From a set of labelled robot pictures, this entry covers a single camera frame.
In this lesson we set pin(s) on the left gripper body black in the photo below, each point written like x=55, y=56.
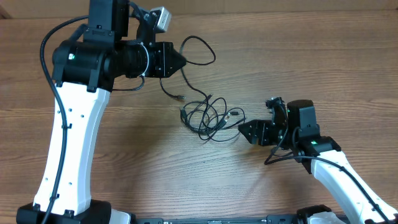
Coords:
x=158, y=61

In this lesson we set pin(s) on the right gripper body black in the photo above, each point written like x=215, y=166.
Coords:
x=268, y=135

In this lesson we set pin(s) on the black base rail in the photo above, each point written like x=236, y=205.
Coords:
x=270, y=219

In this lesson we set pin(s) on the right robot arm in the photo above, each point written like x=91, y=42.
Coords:
x=294, y=133

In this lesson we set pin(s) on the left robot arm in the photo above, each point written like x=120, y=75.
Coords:
x=116, y=38

